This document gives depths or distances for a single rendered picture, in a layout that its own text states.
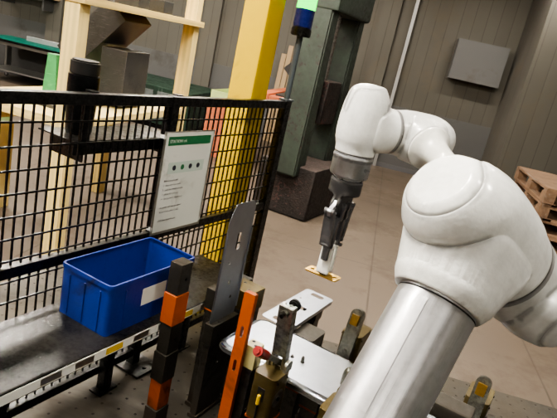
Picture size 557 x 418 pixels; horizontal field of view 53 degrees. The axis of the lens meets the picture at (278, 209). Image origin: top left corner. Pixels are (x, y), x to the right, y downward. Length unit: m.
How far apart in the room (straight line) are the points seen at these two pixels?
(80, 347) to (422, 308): 0.86
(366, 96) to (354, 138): 0.09
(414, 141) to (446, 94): 8.91
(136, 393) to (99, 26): 3.23
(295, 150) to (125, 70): 2.07
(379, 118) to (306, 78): 4.47
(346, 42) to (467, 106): 4.26
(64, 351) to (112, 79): 3.35
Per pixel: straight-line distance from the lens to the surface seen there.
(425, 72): 10.13
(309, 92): 5.67
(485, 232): 0.65
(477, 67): 9.94
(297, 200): 5.89
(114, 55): 4.47
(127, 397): 1.75
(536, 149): 9.06
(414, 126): 1.28
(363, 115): 1.22
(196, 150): 1.69
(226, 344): 1.46
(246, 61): 1.94
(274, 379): 1.29
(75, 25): 3.68
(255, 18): 1.94
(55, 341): 1.35
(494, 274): 0.68
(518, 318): 0.81
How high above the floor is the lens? 1.75
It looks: 16 degrees down
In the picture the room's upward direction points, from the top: 13 degrees clockwise
